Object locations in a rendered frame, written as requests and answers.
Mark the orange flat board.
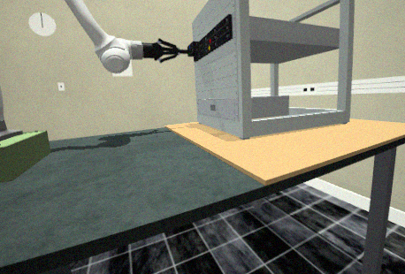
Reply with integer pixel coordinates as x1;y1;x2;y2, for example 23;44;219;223
165;118;405;186

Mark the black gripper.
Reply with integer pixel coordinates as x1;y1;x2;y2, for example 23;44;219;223
142;38;189;64

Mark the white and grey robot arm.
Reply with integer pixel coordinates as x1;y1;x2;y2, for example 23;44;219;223
0;0;143;141

